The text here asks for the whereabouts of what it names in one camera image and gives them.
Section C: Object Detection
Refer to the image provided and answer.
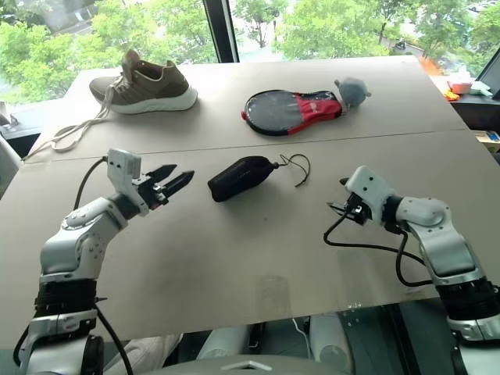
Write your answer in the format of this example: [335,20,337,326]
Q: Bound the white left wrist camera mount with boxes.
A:
[105,148,152,218]

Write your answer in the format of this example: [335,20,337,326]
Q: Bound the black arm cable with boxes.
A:
[73,155,130,370]
[323,212,435,287]

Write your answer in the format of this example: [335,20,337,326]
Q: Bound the white chair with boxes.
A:
[0,134,23,201]

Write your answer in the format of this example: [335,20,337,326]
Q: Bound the black and red paddle cover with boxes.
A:
[241,88,347,137]

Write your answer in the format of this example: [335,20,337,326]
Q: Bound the brown sneaker with white sole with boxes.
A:
[21,48,199,162]

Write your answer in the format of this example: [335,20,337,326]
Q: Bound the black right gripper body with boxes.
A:
[344,193,372,227]

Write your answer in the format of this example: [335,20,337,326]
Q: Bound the thin white cable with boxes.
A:
[291,317,313,348]

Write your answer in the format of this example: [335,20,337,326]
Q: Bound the beige fabric cushion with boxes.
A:
[103,334,183,375]

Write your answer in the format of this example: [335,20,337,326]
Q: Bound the pale green box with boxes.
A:
[470,81,494,97]

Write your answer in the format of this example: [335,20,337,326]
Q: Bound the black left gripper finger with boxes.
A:
[145,164,178,184]
[163,170,195,197]

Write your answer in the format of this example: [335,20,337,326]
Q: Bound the black drawstring pouch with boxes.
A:
[206,152,311,203]

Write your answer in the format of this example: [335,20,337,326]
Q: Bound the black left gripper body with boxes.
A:
[132,175,170,210]

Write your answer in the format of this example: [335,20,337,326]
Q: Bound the pink tissue box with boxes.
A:
[447,80,474,95]

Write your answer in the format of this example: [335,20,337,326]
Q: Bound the grey plush toy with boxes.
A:
[334,77,372,111]

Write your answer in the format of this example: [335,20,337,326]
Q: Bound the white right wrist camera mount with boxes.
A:
[345,166,391,227]

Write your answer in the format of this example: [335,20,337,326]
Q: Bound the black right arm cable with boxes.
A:
[323,212,435,287]

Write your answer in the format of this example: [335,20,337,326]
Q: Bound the black window post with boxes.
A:
[205,0,240,63]

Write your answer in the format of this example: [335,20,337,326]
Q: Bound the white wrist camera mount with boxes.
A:
[105,148,152,218]
[345,166,391,227]

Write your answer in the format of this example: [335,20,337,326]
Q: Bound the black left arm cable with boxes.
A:
[73,155,130,370]

